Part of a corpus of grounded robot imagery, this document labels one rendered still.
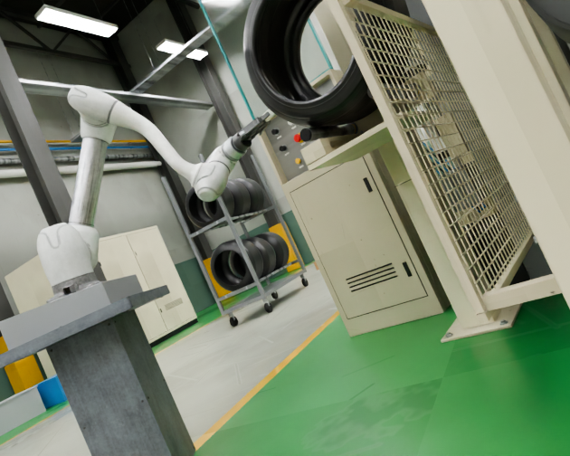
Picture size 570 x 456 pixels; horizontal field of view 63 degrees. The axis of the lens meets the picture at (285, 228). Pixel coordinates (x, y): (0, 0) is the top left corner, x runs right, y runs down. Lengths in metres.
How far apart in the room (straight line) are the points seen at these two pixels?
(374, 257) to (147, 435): 1.28
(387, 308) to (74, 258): 1.46
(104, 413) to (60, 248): 0.60
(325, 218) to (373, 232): 0.27
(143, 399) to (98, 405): 0.16
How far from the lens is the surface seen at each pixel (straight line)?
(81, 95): 2.03
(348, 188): 2.31
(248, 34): 1.73
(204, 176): 1.81
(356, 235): 2.34
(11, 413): 6.47
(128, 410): 1.79
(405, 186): 1.85
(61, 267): 1.84
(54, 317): 1.74
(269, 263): 5.59
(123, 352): 1.75
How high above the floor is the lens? 0.58
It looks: 2 degrees up
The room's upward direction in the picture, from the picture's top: 25 degrees counter-clockwise
